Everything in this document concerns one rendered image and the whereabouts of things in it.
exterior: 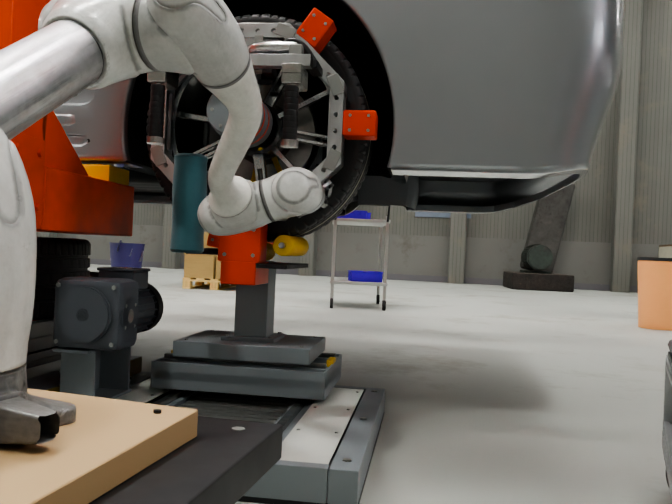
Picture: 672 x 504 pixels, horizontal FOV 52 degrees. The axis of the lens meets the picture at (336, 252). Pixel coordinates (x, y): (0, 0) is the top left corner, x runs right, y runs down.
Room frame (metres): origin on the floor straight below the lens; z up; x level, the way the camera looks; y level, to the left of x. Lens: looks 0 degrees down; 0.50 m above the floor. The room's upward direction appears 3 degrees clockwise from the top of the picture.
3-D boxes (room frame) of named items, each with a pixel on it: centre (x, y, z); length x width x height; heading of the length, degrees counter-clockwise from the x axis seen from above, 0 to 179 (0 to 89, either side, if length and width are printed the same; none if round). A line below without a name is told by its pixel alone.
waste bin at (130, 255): (8.14, 2.50, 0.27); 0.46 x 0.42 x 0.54; 166
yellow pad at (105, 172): (2.12, 0.75, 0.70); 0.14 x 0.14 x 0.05; 82
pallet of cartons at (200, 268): (8.39, 1.34, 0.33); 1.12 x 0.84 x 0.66; 169
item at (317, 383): (2.08, 0.24, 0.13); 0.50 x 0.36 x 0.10; 82
